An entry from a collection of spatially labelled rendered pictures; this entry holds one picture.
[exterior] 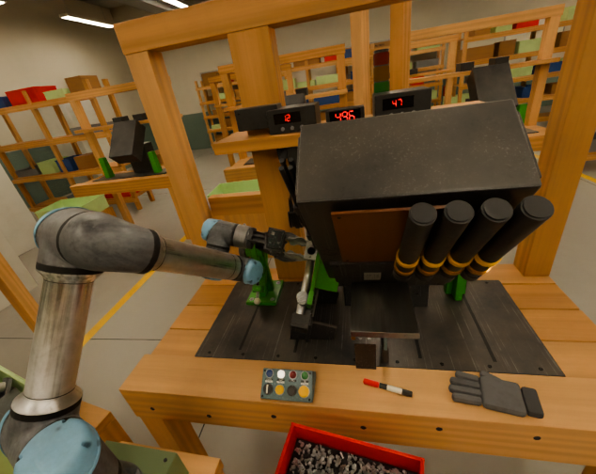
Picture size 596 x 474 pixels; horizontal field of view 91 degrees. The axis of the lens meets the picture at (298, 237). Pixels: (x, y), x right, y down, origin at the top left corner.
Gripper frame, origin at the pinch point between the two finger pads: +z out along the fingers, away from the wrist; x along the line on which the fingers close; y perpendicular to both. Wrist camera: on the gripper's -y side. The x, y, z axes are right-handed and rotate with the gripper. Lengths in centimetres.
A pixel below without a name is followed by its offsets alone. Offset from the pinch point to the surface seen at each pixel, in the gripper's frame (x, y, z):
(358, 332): -21.1, 18.6, 16.3
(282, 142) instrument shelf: 31.5, 10.2, -15.9
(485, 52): 583, -404, 260
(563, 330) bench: -7, -5, 83
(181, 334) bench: -37, -26, -43
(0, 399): -66, -8, -87
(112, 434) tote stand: -73, -19, -54
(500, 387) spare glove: -26, 10, 55
